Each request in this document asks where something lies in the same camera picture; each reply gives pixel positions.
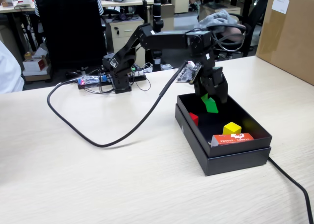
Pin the black chair with armrest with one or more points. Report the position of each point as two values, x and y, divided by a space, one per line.
241 37

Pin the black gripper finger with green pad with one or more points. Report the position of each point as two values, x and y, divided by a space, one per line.
221 86

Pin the black office chair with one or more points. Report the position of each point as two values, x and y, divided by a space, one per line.
68 25

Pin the black open box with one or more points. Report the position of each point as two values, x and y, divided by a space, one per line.
220 163

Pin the beige drawer cabinet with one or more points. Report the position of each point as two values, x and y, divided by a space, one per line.
127 41

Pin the person in white shirt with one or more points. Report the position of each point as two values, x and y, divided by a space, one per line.
9 71

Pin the black camera pole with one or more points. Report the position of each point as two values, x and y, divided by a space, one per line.
157 25

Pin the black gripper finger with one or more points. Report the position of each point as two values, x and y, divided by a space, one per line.
205 92

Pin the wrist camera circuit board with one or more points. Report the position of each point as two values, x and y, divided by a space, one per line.
188 73

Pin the person in striped shirt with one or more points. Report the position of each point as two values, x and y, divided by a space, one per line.
99 1

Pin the large cardboard box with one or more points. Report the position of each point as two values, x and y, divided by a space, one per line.
287 35

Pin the controller board with red LED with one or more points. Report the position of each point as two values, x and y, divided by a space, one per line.
92 80

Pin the yellow cube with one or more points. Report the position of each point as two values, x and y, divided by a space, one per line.
231 128

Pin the green cube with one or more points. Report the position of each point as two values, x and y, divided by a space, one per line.
211 105

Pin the black headphones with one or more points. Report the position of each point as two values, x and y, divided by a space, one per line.
123 17

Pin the red cube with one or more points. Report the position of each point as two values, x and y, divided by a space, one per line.
194 118

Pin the orange and white carton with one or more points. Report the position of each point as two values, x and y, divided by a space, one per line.
233 138

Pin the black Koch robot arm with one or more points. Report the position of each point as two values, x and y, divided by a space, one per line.
157 41

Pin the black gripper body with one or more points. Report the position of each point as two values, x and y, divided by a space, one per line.
204 73

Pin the grey cloth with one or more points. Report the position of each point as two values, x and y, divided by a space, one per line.
218 19

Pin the small white and red box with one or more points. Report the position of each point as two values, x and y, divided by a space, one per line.
35 64

